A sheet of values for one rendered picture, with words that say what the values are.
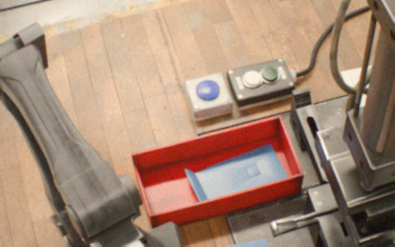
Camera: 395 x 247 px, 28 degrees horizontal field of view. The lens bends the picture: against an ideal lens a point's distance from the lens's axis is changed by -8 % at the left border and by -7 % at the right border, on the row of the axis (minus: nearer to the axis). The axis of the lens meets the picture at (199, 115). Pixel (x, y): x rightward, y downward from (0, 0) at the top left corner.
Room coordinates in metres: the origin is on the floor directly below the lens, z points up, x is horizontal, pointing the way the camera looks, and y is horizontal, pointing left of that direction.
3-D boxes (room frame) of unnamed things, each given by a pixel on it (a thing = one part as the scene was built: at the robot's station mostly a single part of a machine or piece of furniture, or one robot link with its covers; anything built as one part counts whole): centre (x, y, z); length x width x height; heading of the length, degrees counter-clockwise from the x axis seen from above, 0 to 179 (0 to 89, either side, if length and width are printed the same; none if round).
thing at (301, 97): (0.75, -0.17, 0.95); 0.06 x 0.03 x 0.09; 13
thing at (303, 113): (0.68, -0.19, 0.95); 0.15 x 0.03 x 0.10; 13
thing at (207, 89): (0.83, -0.02, 0.93); 0.04 x 0.04 x 0.02
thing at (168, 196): (0.66, -0.02, 0.93); 0.25 x 0.12 x 0.06; 103
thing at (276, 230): (0.54, -0.13, 0.98); 0.07 x 0.02 x 0.01; 103
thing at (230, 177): (0.67, -0.06, 0.92); 0.15 x 0.07 x 0.03; 110
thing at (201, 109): (0.83, -0.02, 0.90); 0.07 x 0.07 x 0.06; 13
